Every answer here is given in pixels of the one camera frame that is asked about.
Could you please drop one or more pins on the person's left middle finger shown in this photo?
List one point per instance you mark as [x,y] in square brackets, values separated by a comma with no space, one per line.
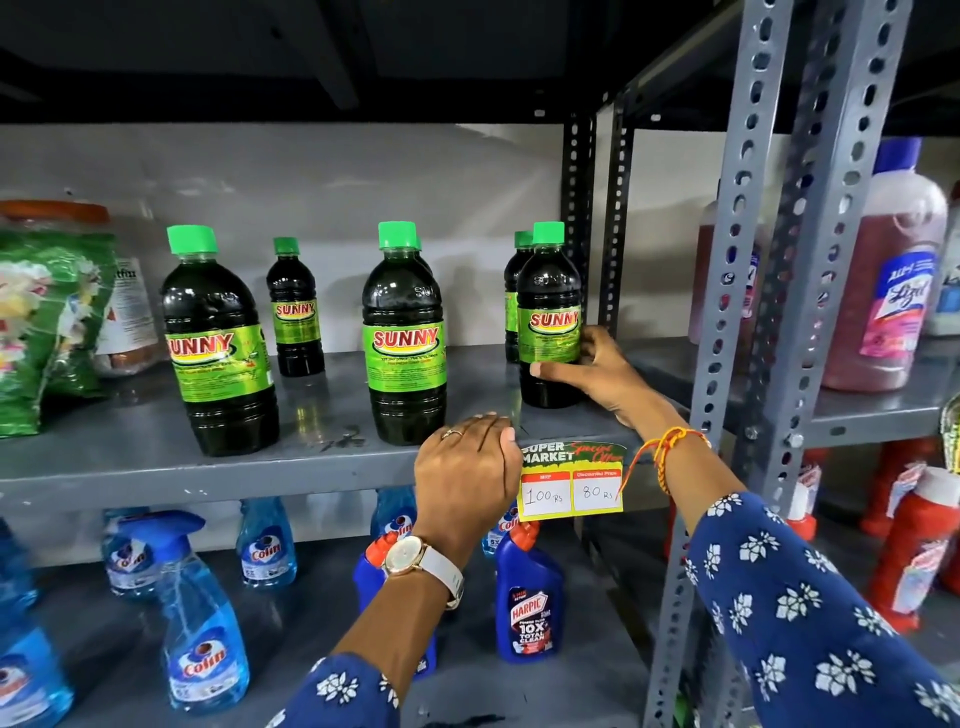
[478,427]

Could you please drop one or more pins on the person's left hand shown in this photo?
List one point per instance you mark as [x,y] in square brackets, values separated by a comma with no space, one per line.
[461,480]

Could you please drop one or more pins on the row of blue spray bottles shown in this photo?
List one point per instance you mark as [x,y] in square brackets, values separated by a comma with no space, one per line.
[202,645]

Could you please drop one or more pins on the green detergent bag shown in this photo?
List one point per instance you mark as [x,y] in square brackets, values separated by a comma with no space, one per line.
[45,322]

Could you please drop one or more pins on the person's right hand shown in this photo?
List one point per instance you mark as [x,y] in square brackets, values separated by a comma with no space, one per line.
[607,379]

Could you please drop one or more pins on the pink floor cleaner bottle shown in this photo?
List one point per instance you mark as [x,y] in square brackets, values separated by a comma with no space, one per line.
[705,285]
[885,300]

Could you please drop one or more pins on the red toilet cleaner bottle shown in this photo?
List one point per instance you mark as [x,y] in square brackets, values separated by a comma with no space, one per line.
[889,480]
[911,547]
[804,502]

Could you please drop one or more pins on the blue floral top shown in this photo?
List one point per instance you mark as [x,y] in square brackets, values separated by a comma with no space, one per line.
[787,615]

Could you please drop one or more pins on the grey metal shelving rack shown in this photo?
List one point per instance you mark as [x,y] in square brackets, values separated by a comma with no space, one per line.
[150,442]
[817,225]

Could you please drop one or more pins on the blue toilet cleaner bottle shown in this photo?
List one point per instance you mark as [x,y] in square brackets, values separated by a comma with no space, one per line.
[529,600]
[367,577]

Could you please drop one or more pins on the green and yellow price tag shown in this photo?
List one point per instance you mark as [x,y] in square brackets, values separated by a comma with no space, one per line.
[574,484]

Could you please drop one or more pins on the clear jar with orange lid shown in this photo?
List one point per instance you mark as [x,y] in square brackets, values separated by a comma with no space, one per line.
[127,315]

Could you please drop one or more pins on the person's right forearm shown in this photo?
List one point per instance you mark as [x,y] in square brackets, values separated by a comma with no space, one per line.
[690,480]

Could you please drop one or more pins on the white cleaner bottle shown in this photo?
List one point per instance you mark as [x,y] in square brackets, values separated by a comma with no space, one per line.
[949,292]

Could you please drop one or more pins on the person's right thumb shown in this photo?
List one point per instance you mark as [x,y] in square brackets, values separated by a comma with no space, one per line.
[559,370]

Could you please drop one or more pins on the dark green-capped cleaner bottle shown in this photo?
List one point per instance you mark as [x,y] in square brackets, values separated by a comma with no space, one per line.
[511,300]
[219,352]
[403,345]
[295,315]
[547,300]

